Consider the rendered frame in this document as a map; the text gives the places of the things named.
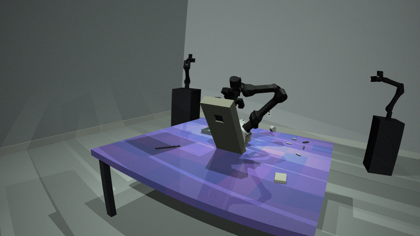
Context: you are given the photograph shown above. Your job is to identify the beige service panel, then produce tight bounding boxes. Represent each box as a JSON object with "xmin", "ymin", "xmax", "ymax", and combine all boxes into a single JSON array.
[{"xmin": 200, "ymin": 96, "xmax": 246, "ymax": 154}]

